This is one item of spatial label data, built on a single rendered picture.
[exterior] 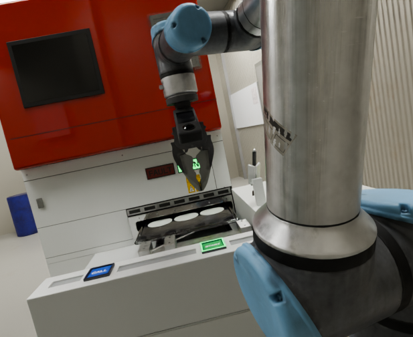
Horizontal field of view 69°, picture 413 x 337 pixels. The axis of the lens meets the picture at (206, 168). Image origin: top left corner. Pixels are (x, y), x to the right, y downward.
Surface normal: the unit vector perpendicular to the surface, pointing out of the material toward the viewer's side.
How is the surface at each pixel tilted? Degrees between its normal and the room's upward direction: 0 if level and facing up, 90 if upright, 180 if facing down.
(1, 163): 90
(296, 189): 97
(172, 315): 90
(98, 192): 90
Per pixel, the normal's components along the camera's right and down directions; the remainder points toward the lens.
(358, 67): 0.42, 0.27
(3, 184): 0.25, 0.07
